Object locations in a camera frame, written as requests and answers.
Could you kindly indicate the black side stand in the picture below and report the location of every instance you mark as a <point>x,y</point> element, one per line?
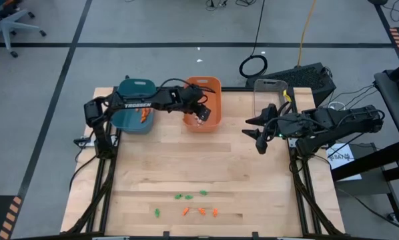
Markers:
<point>369,162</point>

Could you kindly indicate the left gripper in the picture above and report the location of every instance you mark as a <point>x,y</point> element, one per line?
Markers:
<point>189,98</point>

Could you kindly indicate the grey office chair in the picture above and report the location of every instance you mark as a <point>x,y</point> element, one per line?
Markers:
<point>6,26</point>

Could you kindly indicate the clear plastic bin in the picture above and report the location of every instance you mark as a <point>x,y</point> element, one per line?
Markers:
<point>269,96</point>

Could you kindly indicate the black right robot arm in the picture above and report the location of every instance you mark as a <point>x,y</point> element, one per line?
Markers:
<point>346,120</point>

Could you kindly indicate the orange plastic bin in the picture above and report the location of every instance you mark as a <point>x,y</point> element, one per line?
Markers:
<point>216,100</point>

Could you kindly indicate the black frame clip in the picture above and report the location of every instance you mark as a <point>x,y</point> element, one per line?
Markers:
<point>166,234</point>
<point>254,234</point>

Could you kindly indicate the white skeleton toy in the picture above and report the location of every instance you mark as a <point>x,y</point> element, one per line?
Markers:
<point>201,123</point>
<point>197,118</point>

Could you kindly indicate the white printed paper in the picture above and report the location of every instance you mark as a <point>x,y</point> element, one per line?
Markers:
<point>339,163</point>

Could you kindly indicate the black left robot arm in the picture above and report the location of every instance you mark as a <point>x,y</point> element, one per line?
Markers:
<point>132,105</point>

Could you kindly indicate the green skeleton toy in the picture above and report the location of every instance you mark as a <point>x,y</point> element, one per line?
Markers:
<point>203,192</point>
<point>178,196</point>
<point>188,197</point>
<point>157,212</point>

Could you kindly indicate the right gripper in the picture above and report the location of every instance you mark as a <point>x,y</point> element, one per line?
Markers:
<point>289,126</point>

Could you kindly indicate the black mesh computer case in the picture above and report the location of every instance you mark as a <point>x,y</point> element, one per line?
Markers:
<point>303,78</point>

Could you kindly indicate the black table frame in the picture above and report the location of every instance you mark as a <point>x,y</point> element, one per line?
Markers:
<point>233,89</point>

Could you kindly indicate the black desk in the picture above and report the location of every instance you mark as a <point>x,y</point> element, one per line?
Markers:
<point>396,116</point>

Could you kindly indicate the teal plastic bin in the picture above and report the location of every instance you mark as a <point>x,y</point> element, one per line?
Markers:
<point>136,87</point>

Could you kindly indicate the silver aluminium bar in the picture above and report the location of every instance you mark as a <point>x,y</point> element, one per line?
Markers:
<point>111,238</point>
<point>291,238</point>

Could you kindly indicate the silver mounting bracket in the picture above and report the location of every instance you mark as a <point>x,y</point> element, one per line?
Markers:
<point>115,141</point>
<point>291,142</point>

